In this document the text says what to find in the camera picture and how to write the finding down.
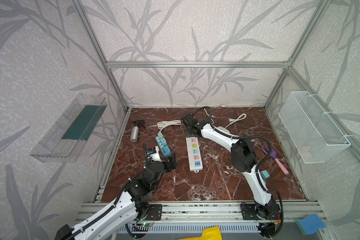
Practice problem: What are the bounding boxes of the teal power strip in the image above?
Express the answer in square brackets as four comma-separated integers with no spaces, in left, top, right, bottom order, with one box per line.
[155,136,172,157]

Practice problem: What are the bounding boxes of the long white power strip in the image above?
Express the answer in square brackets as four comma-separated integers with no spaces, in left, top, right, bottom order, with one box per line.
[186,137,203,173]

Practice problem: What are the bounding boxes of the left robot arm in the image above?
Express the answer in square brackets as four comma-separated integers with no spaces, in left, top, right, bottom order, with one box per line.
[55,154,177,240]

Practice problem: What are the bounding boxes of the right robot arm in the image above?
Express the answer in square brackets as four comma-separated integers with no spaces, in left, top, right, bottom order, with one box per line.
[181,113,277,219]

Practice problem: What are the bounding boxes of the square white power socket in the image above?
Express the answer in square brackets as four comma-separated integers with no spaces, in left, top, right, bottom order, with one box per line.
[217,126,231,135]

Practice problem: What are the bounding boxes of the silver spray bottle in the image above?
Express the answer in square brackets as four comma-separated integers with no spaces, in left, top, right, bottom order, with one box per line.
[130,120,145,143]

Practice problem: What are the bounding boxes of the purple pink toy fork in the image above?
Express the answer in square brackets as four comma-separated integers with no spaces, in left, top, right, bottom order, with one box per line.
[261,146,290,176]

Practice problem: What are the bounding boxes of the yellow plastic object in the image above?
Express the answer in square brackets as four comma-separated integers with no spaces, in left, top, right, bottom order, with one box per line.
[179,226,222,240]

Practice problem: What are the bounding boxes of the blue sponge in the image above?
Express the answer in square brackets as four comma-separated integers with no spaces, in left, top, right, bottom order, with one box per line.
[295,214,326,235]

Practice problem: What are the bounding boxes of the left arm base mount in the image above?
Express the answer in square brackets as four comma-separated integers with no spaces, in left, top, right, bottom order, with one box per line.
[139,204,163,221]

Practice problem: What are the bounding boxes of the clear plastic wall tray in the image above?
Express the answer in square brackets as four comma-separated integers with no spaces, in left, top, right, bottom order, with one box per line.
[30,94,108,163]

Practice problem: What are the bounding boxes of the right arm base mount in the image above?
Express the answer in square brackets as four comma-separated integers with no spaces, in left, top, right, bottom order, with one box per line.
[239,202,282,221]

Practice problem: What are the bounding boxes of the white wire basket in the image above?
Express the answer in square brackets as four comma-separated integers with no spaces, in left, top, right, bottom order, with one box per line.
[278,91,351,164]

